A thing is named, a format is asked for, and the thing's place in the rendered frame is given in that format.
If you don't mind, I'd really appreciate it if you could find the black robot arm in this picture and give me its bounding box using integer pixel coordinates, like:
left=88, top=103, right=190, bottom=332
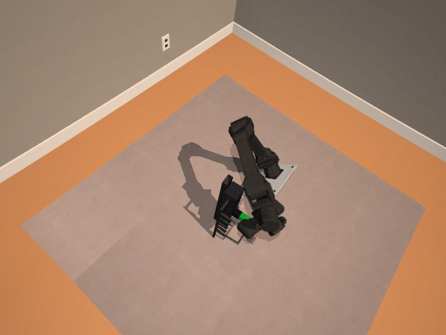
left=228, top=116, right=286, bottom=236

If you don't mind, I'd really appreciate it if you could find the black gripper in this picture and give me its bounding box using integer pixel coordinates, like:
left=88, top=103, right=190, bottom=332
left=237, top=199, right=284, bottom=239

